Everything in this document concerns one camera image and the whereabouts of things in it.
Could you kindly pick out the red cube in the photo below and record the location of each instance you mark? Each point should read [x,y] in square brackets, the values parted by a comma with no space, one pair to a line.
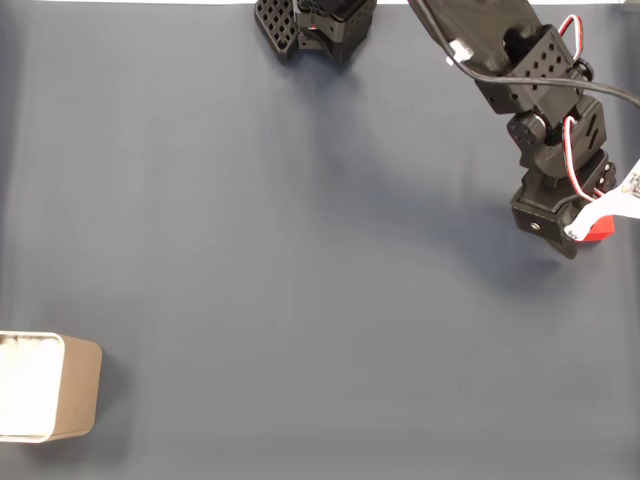
[602,231]

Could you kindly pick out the beige box with white lining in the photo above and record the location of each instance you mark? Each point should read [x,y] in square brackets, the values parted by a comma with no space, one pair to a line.
[75,390]

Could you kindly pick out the dark blue-grey mat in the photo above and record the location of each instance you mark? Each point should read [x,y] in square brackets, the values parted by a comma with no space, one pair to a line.
[300,250]

